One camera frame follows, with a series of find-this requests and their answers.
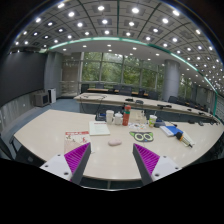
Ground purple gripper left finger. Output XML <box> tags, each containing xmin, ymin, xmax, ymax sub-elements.
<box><xmin>41</xmin><ymin>142</ymin><xmax>91</xmax><ymax>185</ymax></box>

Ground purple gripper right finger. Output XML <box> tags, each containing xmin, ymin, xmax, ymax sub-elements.
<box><xmin>133</xmin><ymin>143</ymin><xmax>181</xmax><ymax>185</ymax></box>

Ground pink computer mouse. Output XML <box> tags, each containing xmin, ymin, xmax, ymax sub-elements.
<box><xmin>108</xmin><ymin>139</ymin><xmax>122</xmax><ymax>146</ymax></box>

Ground red and white leaflet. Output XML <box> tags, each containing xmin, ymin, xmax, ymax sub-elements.
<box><xmin>64</xmin><ymin>131</ymin><xmax>90</xmax><ymax>153</ymax></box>

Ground blue folder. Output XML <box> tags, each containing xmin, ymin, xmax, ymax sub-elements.
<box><xmin>160</xmin><ymin>126</ymin><xmax>181</xmax><ymax>137</ymax></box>

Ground white closed book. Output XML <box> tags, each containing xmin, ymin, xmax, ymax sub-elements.
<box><xmin>89</xmin><ymin>121</ymin><xmax>110</xmax><ymax>136</ymax></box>

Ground black and yellow tool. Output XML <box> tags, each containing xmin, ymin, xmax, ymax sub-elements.
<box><xmin>176</xmin><ymin>132</ymin><xmax>193</xmax><ymax>148</ymax></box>

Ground patterned paper sheet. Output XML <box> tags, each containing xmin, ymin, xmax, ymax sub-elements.
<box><xmin>128</xmin><ymin>123</ymin><xmax>146</xmax><ymax>131</ymax></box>

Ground green and white cup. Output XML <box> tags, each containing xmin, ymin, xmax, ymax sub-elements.
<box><xmin>149</xmin><ymin>115</ymin><xmax>157</xmax><ymax>127</ymax></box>

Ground white mug with lid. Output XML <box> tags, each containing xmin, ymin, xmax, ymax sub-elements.
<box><xmin>115</xmin><ymin>112</ymin><xmax>123</xmax><ymax>125</ymax></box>

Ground red thermos bottle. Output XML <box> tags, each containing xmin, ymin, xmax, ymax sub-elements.
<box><xmin>122</xmin><ymin>105</ymin><xmax>131</xmax><ymax>126</ymax></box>

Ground white paper cup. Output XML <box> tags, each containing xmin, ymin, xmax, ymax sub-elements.
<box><xmin>106</xmin><ymin>110</ymin><xmax>114</xmax><ymax>125</ymax></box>

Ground long curved conference table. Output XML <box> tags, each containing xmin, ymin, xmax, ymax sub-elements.
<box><xmin>75</xmin><ymin>93</ymin><xmax>217</xmax><ymax>123</ymax></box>

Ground white floor unit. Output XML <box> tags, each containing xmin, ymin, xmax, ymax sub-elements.
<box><xmin>48</xmin><ymin>88</ymin><xmax>56</xmax><ymax>103</ymax></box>

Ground grey box cabinet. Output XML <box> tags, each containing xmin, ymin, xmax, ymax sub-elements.
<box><xmin>34</xmin><ymin>93</ymin><xmax>49</xmax><ymax>107</ymax></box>

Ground round grey pillar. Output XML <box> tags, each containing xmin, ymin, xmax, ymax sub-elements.
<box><xmin>162</xmin><ymin>59</ymin><xmax>180</xmax><ymax>101</ymax></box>

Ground black device with cable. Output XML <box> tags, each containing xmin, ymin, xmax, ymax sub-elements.
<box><xmin>95</xmin><ymin>113</ymin><xmax>106</xmax><ymax>121</ymax></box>

